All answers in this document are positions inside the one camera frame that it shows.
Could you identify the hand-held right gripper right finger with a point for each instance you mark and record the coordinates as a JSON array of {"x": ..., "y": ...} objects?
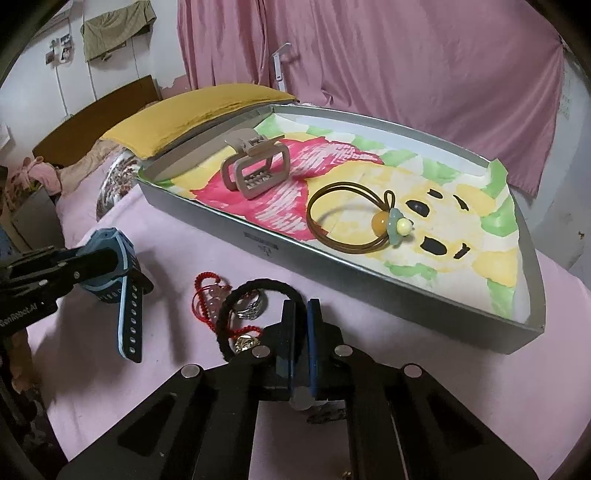
[{"x": 314, "y": 337}]

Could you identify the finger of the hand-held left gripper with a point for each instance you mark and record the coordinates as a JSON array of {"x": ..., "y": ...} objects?
[
  {"x": 69, "y": 282},
  {"x": 69, "y": 259}
]

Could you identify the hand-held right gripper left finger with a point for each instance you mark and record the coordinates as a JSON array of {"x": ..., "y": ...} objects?
[{"x": 286, "y": 337}]

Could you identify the grey shallow box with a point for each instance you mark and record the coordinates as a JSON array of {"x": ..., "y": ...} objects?
[{"x": 323, "y": 267}]

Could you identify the blue wrist watch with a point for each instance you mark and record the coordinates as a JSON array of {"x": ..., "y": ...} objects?
[{"x": 127, "y": 323}]

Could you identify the pink plush toy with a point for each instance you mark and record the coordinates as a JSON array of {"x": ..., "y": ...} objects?
[{"x": 44, "y": 173}]

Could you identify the floral blanket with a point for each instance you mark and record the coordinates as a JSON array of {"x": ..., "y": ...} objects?
[{"x": 117, "y": 180}]

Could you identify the beige blanket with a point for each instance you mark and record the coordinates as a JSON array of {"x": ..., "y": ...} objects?
[{"x": 85, "y": 166}]

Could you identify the wooden headboard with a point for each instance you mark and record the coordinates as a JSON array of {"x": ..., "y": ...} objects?
[{"x": 97, "y": 120}]

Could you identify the pink bed sheet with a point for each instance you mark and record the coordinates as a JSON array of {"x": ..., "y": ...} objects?
[{"x": 461, "y": 383}]

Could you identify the beige hair claw clip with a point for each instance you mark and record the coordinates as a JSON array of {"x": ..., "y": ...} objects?
[{"x": 231, "y": 173}]

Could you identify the printed paper lining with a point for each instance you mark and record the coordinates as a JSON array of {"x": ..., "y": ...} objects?
[{"x": 351, "y": 157}]

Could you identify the yellow pillow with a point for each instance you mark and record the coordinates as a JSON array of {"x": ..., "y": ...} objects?
[{"x": 194, "y": 110}]

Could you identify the green hanging cloth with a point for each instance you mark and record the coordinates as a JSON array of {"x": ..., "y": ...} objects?
[{"x": 115, "y": 27}]

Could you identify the pink curtain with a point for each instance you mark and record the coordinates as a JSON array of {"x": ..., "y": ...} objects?
[{"x": 392, "y": 60}]

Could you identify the wall photos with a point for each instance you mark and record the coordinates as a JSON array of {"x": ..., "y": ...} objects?
[{"x": 62, "y": 48}]

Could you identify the white wall bracket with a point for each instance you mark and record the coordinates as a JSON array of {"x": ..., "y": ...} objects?
[{"x": 279, "y": 69}]

